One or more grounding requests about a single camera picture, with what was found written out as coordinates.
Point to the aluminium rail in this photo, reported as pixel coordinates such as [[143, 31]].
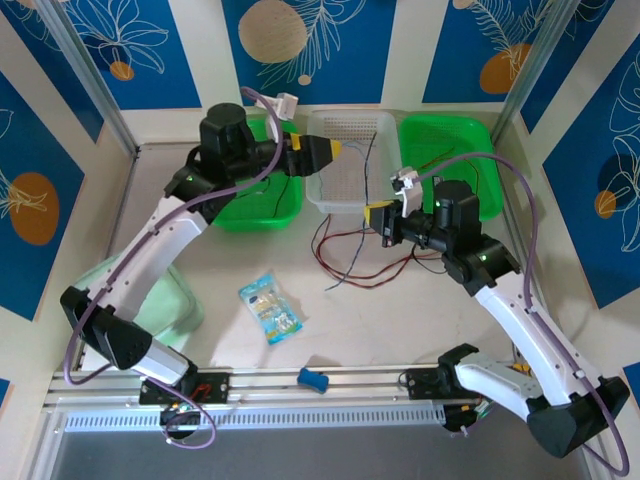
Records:
[[360, 385]]

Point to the aluminium post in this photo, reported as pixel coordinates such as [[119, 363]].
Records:
[[87, 75], [534, 75]]

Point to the blue clip on rail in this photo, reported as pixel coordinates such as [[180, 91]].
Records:
[[312, 380]]

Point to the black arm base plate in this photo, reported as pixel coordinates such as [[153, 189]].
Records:
[[215, 387], [422, 385]]

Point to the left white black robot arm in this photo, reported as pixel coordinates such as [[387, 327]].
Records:
[[150, 260]]

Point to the mint green container lid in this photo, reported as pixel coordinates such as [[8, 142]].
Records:
[[175, 310]]

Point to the white plastic basket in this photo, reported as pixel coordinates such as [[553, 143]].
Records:
[[345, 185]]

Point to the green plastic basket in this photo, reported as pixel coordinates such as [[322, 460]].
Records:
[[250, 215], [450, 135]]

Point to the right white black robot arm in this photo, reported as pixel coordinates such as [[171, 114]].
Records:
[[510, 325]]

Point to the blue snack packet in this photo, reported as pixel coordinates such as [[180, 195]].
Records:
[[270, 310]]

